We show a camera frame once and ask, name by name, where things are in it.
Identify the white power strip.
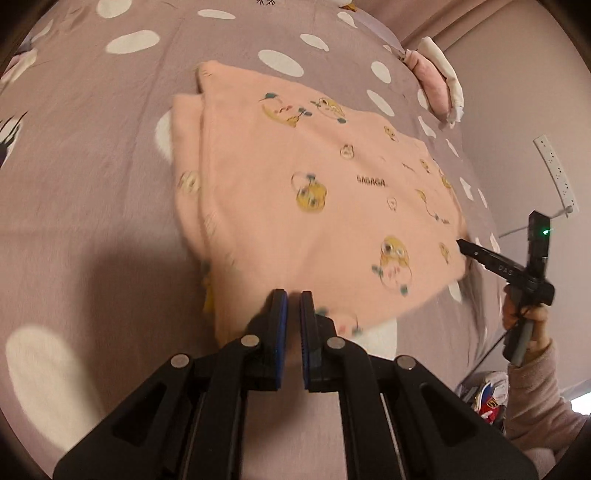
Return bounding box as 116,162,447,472
533,135,580,216

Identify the peach duck print garment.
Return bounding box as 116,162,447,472
171,60,472,346

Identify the white cable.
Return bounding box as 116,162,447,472
498,210,571,239

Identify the black cable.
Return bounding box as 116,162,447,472
466,314,523,376

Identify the person's right hand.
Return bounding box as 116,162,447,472
502,284,553,366

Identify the purple dotted bed sheet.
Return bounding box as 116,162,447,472
0,0,504,480

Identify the pink and white cloth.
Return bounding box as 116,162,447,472
403,37,465,128

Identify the person's right forearm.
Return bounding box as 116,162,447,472
501,340,591,468

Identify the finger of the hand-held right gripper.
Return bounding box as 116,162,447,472
456,237,523,280

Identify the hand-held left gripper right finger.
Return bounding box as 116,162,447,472
299,290,539,480

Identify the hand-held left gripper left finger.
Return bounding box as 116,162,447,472
53,288,290,480

